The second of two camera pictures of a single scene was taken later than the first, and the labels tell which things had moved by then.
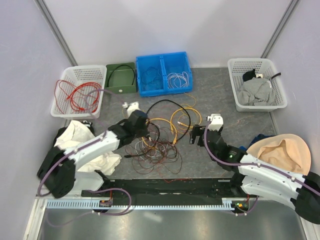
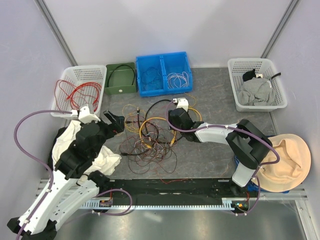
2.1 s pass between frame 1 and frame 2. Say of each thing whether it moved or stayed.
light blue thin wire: moved
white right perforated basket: stayed
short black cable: stayed
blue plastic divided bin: stayed
